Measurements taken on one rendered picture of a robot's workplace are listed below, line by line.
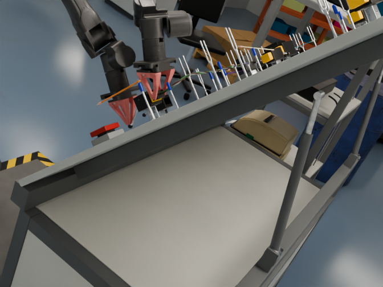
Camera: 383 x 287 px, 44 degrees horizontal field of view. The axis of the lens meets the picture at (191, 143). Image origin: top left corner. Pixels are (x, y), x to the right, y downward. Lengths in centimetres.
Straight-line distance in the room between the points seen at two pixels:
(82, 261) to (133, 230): 20
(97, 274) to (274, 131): 132
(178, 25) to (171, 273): 63
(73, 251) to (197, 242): 38
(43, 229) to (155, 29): 57
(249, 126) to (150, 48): 118
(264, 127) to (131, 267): 123
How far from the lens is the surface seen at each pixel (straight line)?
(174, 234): 140
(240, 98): 101
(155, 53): 121
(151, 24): 120
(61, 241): 124
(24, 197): 128
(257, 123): 228
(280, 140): 227
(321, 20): 827
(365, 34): 78
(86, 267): 121
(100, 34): 132
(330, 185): 166
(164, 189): 156
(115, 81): 132
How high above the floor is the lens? 164
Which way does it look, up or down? 26 degrees down
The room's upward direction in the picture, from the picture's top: 24 degrees clockwise
